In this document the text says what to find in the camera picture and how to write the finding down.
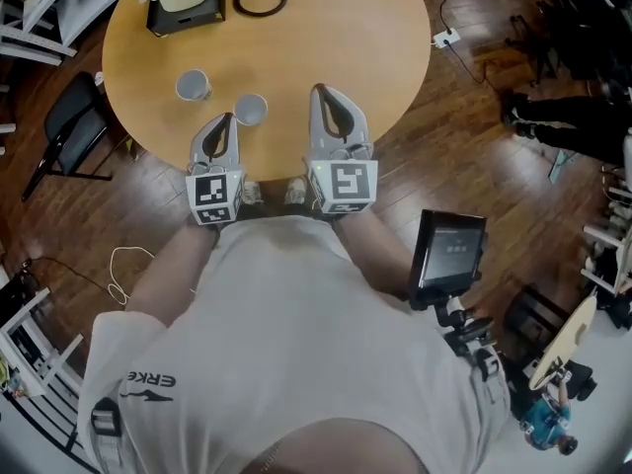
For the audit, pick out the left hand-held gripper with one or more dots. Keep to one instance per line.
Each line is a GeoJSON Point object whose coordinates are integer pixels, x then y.
{"type": "Point", "coordinates": [214, 195]}

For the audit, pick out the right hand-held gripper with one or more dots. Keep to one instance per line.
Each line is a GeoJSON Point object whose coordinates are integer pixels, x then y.
{"type": "Point", "coordinates": [345, 183]}

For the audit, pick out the person's left forearm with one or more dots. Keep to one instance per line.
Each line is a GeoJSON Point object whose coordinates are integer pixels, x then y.
{"type": "Point", "coordinates": [168, 269]}

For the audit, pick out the person's right forearm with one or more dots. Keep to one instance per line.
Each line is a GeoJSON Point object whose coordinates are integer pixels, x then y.
{"type": "Point", "coordinates": [380, 255]}

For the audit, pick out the person's right sneaker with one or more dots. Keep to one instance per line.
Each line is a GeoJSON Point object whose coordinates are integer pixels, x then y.
{"type": "Point", "coordinates": [297, 191]}

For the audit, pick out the yellow black striped tape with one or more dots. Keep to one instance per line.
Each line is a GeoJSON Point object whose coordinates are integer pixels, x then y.
{"type": "Point", "coordinates": [132, 148]}

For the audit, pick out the black box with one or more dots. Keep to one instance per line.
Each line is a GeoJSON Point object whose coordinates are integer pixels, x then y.
{"type": "Point", "coordinates": [187, 23]}

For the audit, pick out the white power strip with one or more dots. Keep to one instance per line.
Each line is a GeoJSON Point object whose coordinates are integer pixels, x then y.
{"type": "Point", "coordinates": [447, 38]}

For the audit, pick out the black folding chair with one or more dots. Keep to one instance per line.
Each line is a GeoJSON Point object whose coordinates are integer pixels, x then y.
{"type": "Point", "coordinates": [74, 126]}

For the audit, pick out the black monitor screen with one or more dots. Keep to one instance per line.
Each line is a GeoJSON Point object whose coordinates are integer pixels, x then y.
{"type": "Point", "coordinates": [449, 255]}

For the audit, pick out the white shelving unit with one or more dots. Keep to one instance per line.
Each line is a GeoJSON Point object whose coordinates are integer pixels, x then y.
{"type": "Point", "coordinates": [74, 8]}

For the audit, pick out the person's white t-shirt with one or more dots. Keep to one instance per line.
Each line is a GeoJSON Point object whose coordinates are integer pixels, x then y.
{"type": "Point", "coordinates": [296, 339]}

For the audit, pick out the green flat mop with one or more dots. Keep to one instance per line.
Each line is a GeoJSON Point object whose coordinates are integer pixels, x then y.
{"type": "Point", "coordinates": [562, 166]}

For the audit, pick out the white metal rack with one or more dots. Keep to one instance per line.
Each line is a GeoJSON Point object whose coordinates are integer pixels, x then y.
{"type": "Point", "coordinates": [29, 324]}

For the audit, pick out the white rack with items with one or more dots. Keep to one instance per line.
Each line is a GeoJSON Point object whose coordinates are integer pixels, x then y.
{"type": "Point", "coordinates": [609, 260]}

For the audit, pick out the person's neck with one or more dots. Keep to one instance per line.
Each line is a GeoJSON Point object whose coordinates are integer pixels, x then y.
{"type": "Point", "coordinates": [336, 450]}

